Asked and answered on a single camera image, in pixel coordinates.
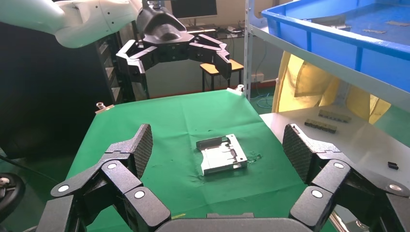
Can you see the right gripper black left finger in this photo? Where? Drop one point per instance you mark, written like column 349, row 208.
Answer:
column 121, row 179

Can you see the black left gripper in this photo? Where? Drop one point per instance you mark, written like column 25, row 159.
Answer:
column 163, row 35

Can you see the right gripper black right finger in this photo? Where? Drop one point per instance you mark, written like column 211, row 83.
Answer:
column 336, row 179

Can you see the stamped sheet metal bracket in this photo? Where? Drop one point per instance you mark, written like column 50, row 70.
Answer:
column 222, row 157
column 331, row 21

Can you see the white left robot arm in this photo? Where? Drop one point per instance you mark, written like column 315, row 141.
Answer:
column 80, row 19

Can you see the wooden seat stool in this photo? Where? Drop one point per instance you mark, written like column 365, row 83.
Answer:
column 211, row 68

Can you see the green table cloth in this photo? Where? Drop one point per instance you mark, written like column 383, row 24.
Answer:
column 179, row 112

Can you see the black computer monitor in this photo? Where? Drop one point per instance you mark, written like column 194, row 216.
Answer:
column 193, row 8

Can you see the dark grey terminal strip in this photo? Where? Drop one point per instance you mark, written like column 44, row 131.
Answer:
column 320, row 126
column 334, row 116

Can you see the small black plastic part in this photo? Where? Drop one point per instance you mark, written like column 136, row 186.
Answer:
column 393, row 165

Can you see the silver binder clip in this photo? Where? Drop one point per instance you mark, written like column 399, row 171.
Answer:
column 237, row 89
column 104, row 108

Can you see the black storage rack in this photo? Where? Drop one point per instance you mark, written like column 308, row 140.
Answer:
column 109, row 83

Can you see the black round robot part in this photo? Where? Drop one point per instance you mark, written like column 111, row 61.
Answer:
column 9, row 195

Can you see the blue plastic bin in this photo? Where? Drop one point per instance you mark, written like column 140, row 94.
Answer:
column 336, row 48

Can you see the brown tape strip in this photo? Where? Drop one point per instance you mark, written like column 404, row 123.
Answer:
column 397, row 23
column 374, row 31

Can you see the white shelf upright post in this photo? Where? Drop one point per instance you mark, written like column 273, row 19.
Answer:
column 249, row 48

